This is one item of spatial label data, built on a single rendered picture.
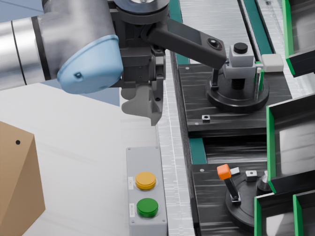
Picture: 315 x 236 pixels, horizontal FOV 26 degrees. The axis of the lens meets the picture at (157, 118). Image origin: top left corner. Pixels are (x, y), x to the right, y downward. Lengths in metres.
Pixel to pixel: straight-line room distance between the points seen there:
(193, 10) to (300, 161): 1.17
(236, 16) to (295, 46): 1.20
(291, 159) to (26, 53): 0.32
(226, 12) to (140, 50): 0.99
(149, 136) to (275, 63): 0.33
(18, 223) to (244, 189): 0.44
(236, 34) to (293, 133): 1.01
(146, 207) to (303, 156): 0.52
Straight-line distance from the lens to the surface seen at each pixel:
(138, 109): 0.99
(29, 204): 1.36
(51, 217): 1.41
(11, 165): 1.30
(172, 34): 0.91
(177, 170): 1.34
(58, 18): 0.77
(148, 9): 0.88
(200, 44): 0.93
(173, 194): 1.29
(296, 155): 0.79
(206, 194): 1.28
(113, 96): 3.08
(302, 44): 0.69
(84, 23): 0.76
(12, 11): 3.77
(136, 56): 0.92
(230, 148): 1.46
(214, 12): 1.90
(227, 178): 1.19
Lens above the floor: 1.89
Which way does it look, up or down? 40 degrees down
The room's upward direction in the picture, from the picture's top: straight up
